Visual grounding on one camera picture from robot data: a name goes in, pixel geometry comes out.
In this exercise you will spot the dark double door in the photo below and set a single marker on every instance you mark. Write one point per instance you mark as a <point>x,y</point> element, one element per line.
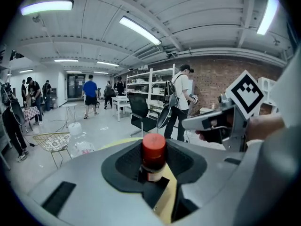
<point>75,86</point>

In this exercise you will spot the checkered cloth table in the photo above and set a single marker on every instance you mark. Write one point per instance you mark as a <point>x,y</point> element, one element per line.
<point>31,112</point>

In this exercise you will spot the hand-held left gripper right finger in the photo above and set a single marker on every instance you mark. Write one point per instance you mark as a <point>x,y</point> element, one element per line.
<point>223,185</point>

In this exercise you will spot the white round side table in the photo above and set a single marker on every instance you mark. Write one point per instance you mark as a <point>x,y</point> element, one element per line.
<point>69,105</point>

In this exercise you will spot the white shelving unit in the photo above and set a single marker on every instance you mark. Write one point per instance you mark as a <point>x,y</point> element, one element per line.
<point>141,81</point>

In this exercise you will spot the person's right forearm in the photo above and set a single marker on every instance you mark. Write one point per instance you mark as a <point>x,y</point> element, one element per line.
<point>265,127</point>

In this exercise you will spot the small white desk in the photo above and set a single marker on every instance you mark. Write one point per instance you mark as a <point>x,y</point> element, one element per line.
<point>121,100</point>

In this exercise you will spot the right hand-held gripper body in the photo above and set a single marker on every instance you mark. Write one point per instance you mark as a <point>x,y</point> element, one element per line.
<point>245,93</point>

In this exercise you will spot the long ceiling light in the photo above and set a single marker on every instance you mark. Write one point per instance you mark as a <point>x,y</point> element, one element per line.
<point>65,60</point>
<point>47,7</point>
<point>268,13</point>
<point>107,63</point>
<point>141,30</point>

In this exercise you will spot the red-capped bottle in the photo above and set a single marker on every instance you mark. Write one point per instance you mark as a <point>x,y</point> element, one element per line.
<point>154,149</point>

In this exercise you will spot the clear plastic water bottle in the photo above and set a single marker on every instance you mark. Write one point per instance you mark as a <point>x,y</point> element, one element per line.
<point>80,145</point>

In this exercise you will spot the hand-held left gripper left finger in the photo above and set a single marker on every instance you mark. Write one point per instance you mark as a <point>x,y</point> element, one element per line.
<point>82,178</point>

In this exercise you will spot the white cubby shelf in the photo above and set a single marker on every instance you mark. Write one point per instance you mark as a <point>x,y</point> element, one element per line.
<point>268,86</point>

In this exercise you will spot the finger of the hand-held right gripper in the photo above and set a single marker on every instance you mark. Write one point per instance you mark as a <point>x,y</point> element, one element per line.
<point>197,123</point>

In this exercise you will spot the person's right hand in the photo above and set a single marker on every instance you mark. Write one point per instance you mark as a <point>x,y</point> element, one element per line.
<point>207,136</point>

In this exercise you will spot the grey shell backpack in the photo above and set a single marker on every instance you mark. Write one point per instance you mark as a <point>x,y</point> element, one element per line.
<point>16,112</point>
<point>164,116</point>

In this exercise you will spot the black mesh office chair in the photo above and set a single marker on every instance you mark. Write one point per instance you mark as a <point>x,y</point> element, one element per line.
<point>141,112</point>

